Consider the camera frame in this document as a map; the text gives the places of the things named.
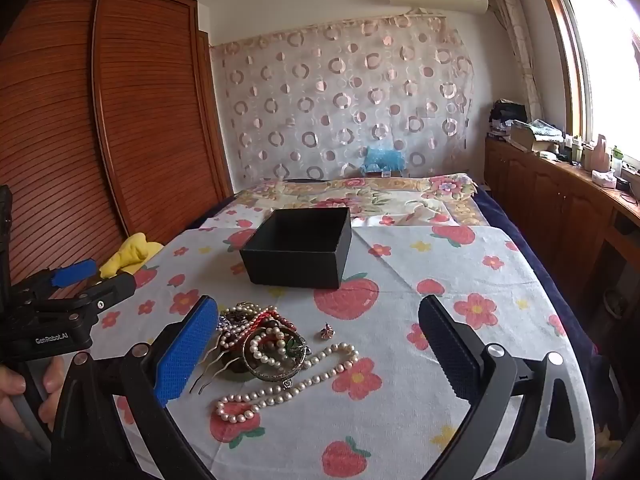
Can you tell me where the silver bangle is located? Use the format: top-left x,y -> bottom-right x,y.
242,327 -> 312,385

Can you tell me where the strawberry print sheet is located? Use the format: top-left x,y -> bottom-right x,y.
90,220 -> 598,480

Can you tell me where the white pearl bracelet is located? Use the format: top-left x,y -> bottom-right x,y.
247,327 -> 292,367

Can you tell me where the person's left hand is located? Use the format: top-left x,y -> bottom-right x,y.
0,357 -> 66,443

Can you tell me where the red bead bracelet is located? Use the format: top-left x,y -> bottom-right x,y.
234,309 -> 297,342

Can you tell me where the floral blanket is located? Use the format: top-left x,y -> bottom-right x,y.
220,174 -> 488,233

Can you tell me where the metal hair comb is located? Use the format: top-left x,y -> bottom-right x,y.
189,329 -> 237,397

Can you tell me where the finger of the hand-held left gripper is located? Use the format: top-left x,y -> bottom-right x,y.
10,259 -> 98,303
30,274 -> 137,331

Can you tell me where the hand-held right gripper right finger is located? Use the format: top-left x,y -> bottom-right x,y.
417,294 -> 598,480

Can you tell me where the brown wooden wardrobe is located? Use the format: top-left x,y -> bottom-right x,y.
0,0 -> 236,291

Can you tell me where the long white pearl necklace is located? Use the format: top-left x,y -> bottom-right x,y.
215,342 -> 361,426

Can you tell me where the stack of boxes and towel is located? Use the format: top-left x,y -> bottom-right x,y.
509,119 -> 566,155

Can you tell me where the blue plush toy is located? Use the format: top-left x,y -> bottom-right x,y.
361,145 -> 405,177

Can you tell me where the yellow cloth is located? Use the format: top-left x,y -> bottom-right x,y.
99,233 -> 165,278

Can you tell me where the circle pattern curtain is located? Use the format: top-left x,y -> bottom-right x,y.
210,14 -> 475,193

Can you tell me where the pale window curtain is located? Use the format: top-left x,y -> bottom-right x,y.
486,0 -> 543,111

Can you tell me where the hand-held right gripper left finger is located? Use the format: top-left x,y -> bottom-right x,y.
50,295 -> 221,480

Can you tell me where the black cardboard box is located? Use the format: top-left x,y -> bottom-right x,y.
239,206 -> 353,291

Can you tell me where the wooden side cabinet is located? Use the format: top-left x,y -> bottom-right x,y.
482,135 -> 640,361

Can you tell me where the pile of dark clothes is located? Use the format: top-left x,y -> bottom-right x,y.
489,100 -> 528,133

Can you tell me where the row of bottles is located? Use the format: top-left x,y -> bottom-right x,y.
562,132 -> 626,173

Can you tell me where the dark blue bedsheet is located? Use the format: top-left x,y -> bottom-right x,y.
472,185 -> 626,461

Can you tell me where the wooden frame window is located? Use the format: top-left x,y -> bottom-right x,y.
530,0 -> 640,161

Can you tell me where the green brooch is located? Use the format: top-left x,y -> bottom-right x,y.
284,336 -> 312,362

